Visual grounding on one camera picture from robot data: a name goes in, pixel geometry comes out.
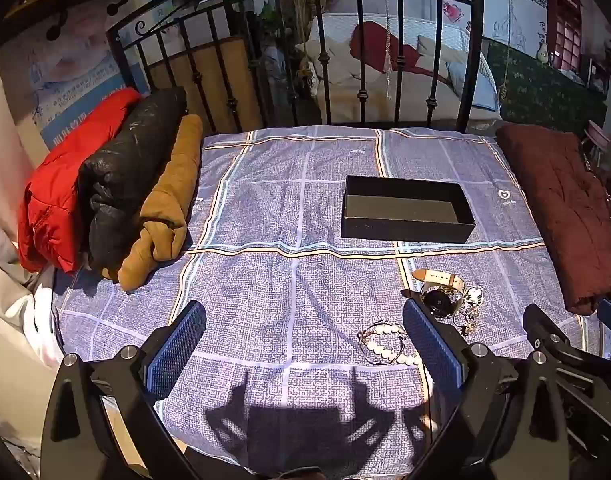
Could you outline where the white bedding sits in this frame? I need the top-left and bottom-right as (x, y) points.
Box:
(0, 220), (66, 368)

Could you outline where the black iron headboard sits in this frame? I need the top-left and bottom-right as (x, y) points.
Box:
(106, 0), (487, 135)

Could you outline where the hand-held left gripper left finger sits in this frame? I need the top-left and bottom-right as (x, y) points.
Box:
(40, 301), (208, 480)

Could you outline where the pale blue wall poster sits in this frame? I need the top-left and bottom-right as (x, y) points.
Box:
(0, 0), (153, 152)

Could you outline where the maroon quilted blanket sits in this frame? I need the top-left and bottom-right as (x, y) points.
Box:
(495, 122), (611, 317)

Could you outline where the wall poster with sofa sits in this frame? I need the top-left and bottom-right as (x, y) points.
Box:
(258, 0), (611, 133)

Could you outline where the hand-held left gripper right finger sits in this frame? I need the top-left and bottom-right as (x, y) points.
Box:
(402, 297), (570, 480)

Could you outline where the black box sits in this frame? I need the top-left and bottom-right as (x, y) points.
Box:
(340, 175), (476, 244)

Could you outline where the tan folded garment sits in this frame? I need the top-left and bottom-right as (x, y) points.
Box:
(102, 113), (205, 292)

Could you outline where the black puffer jacket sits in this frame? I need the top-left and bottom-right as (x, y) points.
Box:
(77, 86), (189, 272)

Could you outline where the gold chain bracelet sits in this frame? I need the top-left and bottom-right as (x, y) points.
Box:
(459, 310), (483, 337)

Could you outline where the red puffer jacket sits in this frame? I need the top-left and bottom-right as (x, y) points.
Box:
(17, 87), (142, 274)

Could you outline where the blue plaid bed sheet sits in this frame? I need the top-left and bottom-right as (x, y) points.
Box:
(52, 126), (602, 480)

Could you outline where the wristwatch with beige strap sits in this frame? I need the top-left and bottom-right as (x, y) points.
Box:
(411, 268), (467, 321)

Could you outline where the white pearl bracelet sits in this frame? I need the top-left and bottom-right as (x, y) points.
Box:
(357, 322), (421, 366)

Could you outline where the silver charm bracelet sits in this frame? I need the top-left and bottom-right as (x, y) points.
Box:
(457, 284), (487, 317)

